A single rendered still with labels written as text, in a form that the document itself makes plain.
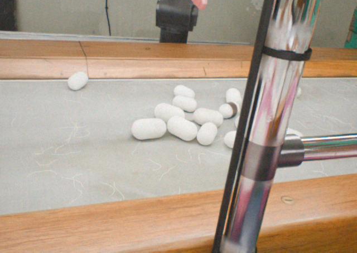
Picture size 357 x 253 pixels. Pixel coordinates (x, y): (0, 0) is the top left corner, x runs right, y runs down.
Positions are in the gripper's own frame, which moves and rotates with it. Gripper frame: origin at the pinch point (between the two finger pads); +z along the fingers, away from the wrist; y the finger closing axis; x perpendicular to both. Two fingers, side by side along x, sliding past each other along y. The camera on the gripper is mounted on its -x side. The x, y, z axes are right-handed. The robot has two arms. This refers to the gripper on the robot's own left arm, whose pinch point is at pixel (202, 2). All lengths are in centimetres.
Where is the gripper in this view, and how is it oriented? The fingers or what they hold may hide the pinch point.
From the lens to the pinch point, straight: 59.0
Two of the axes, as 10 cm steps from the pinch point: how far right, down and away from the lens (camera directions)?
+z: 1.8, 9.2, -3.6
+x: -3.1, 4.0, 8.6
